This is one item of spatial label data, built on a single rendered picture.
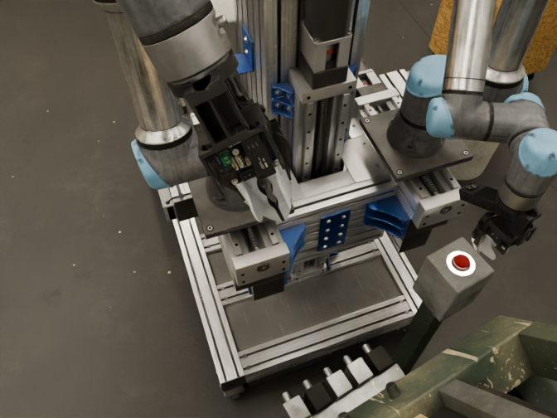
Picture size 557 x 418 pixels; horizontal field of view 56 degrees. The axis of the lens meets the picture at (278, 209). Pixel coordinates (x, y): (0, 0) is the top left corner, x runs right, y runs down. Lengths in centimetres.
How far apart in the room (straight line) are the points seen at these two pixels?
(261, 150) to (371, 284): 163
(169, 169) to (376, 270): 123
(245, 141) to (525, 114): 67
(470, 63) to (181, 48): 66
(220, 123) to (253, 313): 158
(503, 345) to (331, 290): 90
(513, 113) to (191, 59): 71
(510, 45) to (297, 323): 124
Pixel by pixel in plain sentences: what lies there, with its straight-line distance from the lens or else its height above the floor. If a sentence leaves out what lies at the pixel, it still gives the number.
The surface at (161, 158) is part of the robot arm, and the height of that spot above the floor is 125.
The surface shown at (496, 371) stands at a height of 88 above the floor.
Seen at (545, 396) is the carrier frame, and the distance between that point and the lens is 147.
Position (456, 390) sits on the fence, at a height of 94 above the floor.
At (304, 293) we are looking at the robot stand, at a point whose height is 21.
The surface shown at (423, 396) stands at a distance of 124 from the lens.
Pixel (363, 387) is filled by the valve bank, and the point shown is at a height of 74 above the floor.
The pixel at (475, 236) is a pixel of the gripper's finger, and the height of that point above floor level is 113.
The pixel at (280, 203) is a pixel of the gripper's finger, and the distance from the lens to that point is 62.
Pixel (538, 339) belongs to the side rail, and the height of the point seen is 96.
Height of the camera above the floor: 207
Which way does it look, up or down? 55 degrees down
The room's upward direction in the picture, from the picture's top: straight up
